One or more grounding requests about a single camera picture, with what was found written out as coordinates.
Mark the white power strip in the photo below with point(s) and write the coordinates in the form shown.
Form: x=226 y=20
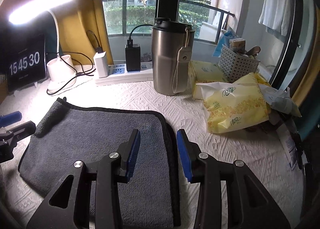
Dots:
x=118 y=74

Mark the white hanging shirt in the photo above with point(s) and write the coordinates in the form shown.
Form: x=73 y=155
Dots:
x=275 y=15

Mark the stainless steel tumbler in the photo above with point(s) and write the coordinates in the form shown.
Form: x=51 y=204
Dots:
x=171 y=48

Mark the blue plastic bag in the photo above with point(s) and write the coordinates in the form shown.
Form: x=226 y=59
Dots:
x=224 y=41

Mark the black power bank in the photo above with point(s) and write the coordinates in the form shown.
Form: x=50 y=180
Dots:
x=132 y=56

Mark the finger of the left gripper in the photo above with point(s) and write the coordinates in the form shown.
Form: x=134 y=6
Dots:
x=20 y=132
x=9 y=119

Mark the tablet showing clock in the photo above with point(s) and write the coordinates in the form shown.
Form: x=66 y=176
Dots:
x=28 y=65

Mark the white perforated basket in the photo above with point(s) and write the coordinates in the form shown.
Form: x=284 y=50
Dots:
x=235 y=66

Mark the white tube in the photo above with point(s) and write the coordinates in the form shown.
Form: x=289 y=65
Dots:
x=290 y=142

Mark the white desk lamp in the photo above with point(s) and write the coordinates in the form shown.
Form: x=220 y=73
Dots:
x=31 y=19

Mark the yellow curtain left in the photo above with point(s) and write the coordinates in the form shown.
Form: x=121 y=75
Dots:
x=81 y=27

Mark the purple and grey towel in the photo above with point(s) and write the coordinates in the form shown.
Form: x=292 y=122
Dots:
x=68 y=133

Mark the white charger plug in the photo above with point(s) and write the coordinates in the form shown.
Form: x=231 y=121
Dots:
x=101 y=65

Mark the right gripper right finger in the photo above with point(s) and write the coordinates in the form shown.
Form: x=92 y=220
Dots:
x=249 y=204

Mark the yellow tissue pack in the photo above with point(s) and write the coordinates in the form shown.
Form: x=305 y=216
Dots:
x=233 y=106

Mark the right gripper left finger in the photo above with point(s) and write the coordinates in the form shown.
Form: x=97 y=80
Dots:
x=67 y=204

